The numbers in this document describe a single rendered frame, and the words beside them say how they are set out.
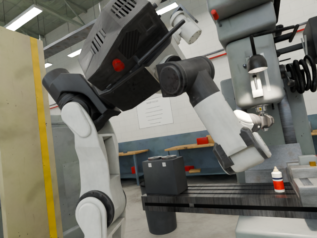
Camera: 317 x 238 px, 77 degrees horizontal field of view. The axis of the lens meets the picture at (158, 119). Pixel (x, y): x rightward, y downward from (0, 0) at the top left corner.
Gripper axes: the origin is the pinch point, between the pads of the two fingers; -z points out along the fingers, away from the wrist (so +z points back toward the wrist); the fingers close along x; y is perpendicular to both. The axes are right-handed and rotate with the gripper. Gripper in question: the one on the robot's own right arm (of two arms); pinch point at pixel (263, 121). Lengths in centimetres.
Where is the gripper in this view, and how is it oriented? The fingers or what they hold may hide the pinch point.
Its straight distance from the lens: 108.1
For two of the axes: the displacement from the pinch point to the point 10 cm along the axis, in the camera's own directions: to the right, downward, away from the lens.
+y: 1.4, 9.9, -0.9
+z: -8.0, 0.6, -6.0
